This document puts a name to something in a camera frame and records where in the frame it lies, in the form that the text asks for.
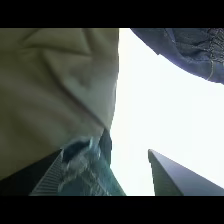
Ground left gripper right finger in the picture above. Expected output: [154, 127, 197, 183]
[147, 148, 224, 197]

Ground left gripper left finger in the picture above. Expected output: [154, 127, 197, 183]
[29, 129, 126, 197]

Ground brown garment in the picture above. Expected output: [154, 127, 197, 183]
[0, 27, 120, 183]

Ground blue jeans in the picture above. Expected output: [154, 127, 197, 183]
[130, 27, 224, 85]

